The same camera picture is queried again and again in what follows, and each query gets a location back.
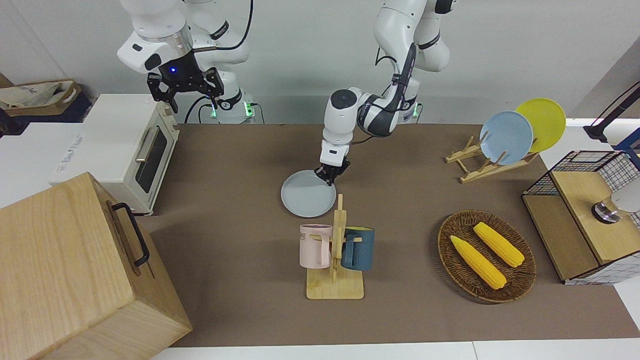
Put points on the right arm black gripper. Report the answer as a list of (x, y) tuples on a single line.
[(182, 75)]

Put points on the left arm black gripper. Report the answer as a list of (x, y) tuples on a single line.
[(336, 167)]

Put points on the gray round plate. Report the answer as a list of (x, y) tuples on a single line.
[(305, 197)]

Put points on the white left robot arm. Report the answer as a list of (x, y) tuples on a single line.
[(395, 25)]

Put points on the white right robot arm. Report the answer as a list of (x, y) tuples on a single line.
[(150, 20)]

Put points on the light blue plate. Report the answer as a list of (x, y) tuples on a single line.
[(507, 137)]

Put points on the yellow plate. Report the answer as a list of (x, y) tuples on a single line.
[(547, 120)]

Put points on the pink mug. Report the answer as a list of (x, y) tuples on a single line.
[(315, 247)]

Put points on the dark blue mug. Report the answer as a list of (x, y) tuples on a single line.
[(360, 250)]

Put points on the white toaster oven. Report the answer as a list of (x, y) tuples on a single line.
[(110, 130)]

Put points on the brown table mat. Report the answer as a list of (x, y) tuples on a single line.
[(240, 200)]

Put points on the wooden mug rack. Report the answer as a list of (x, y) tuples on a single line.
[(335, 287)]

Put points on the dark blue crate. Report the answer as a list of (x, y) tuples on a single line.
[(75, 114)]

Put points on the cardboard box with bag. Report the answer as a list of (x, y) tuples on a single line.
[(45, 109)]

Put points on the wooden dish rack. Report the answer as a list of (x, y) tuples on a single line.
[(480, 172)]

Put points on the yellow corn cob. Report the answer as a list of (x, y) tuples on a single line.
[(477, 262), (498, 244)]

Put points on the large wooden box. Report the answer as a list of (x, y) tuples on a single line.
[(60, 260)]

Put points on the brown wicker basket tray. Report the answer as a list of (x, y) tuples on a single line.
[(520, 280)]

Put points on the light wooden lid board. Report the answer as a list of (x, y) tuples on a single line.
[(580, 210)]

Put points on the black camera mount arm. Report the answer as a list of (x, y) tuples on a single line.
[(595, 132)]

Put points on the blue metal frame piece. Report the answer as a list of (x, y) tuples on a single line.
[(630, 139)]

